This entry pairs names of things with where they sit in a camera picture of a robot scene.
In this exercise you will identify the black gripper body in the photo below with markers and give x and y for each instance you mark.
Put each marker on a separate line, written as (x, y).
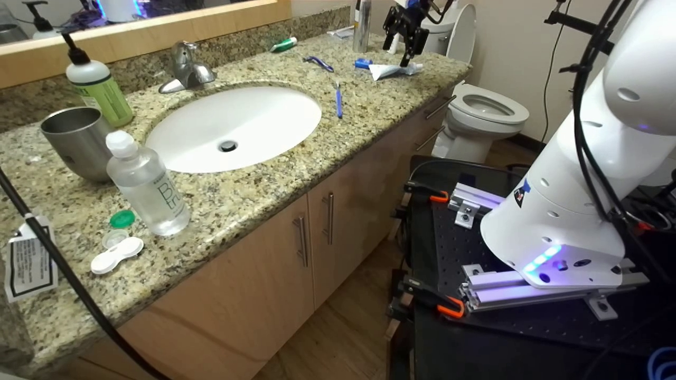
(407, 20)

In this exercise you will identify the white toothpaste tube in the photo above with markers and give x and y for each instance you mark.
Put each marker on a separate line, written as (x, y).
(388, 71)

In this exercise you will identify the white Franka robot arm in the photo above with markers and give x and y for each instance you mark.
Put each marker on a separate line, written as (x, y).
(593, 177)

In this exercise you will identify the small blue object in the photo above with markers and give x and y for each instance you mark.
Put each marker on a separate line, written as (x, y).
(363, 64)

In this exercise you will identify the white toilet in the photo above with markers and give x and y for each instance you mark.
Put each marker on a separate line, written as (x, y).
(487, 112)

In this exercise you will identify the small green tube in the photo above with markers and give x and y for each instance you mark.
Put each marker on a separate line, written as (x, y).
(284, 45)

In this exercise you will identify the orange black clamp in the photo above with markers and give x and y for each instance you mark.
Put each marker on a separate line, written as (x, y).
(429, 192)
(440, 302)

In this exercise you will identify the white oval sink basin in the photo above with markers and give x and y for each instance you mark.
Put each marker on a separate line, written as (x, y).
(246, 123)

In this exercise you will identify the chrome sink faucet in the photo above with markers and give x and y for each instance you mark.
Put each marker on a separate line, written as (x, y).
(190, 69)

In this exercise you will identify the wood framed mirror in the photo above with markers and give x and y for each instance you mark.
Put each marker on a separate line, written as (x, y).
(141, 38)

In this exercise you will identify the clear plastic liquid bottle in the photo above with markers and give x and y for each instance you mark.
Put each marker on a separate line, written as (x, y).
(152, 186)

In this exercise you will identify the green soap pump bottle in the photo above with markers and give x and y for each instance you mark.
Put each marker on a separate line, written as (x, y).
(103, 92)

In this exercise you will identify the light wood vanity cabinet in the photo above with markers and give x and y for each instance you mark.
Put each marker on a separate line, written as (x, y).
(239, 297)

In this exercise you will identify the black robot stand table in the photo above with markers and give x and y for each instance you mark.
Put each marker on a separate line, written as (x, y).
(508, 345)

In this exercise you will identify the green capped lens case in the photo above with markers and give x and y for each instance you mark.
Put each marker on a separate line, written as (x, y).
(121, 221)

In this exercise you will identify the stainless steel cup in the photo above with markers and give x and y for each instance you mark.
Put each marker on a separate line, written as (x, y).
(78, 145)

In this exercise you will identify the white contact lens case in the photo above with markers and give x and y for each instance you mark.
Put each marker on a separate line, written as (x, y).
(118, 255)

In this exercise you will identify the black wall bracket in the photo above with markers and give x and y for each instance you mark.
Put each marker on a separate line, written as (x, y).
(567, 20)

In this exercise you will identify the short aluminium rail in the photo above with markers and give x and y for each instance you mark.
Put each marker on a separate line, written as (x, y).
(476, 197)

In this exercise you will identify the long aluminium base rail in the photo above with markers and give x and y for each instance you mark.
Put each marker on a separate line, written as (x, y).
(521, 291)

